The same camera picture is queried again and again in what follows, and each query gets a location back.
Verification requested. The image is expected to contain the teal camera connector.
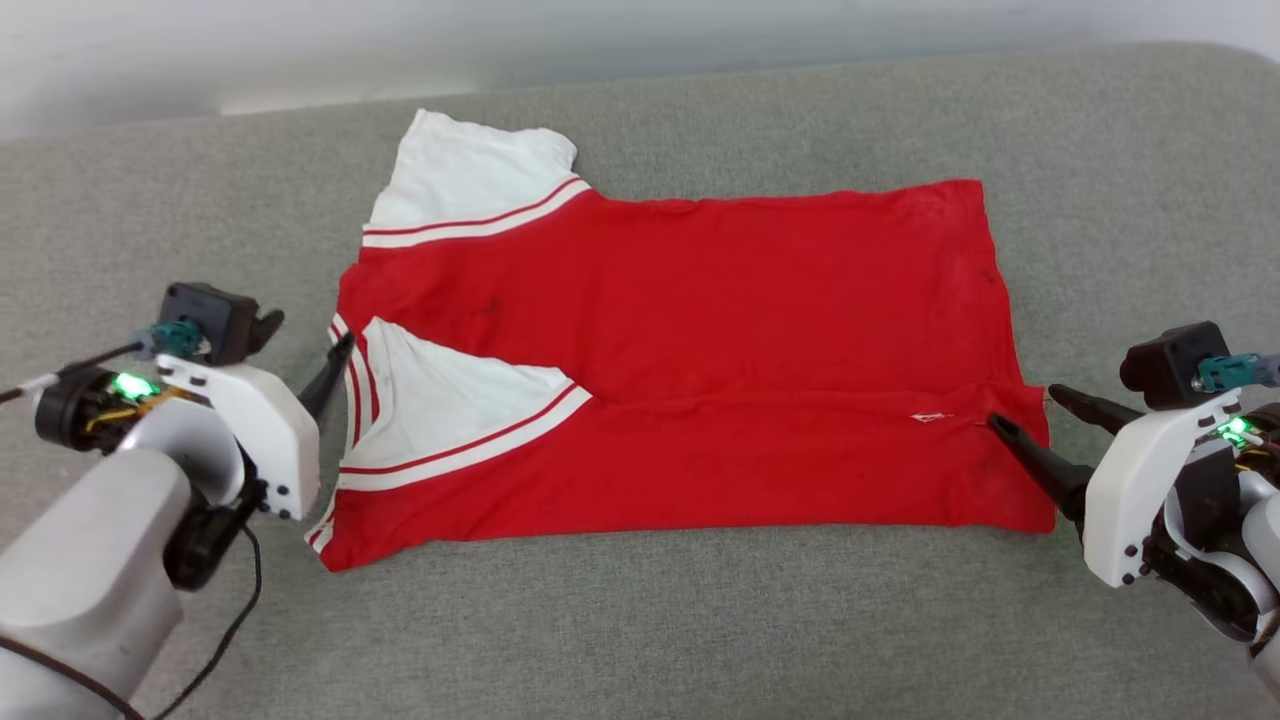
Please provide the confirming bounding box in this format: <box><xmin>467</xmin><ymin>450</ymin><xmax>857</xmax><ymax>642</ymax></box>
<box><xmin>135</xmin><ymin>320</ymin><xmax>206</xmax><ymax>361</ymax></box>
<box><xmin>1195</xmin><ymin>352</ymin><xmax>1280</xmax><ymax>393</ymax></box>

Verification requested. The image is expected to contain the red and white shirt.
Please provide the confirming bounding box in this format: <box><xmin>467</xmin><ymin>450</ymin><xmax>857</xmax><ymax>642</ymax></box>
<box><xmin>305</xmin><ymin>108</ymin><xmax>1058</xmax><ymax>574</ymax></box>

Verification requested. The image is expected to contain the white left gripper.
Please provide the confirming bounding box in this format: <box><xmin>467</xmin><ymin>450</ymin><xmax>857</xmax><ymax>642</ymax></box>
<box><xmin>35</xmin><ymin>333</ymin><xmax>357</xmax><ymax>521</ymax></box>

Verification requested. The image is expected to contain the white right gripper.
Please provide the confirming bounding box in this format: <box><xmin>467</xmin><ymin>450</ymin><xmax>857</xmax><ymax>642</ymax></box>
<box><xmin>987</xmin><ymin>384</ymin><xmax>1280</xmax><ymax>589</ymax></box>

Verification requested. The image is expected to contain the teal left camera connector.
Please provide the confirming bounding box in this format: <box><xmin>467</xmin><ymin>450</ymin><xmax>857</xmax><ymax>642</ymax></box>
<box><xmin>135</xmin><ymin>320</ymin><xmax>206</xmax><ymax>361</ymax></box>

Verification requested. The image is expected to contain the teal right camera connector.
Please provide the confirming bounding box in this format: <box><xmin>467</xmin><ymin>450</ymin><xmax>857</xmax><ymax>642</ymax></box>
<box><xmin>1195</xmin><ymin>352</ymin><xmax>1280</xmax><ymax>393</ymax></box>

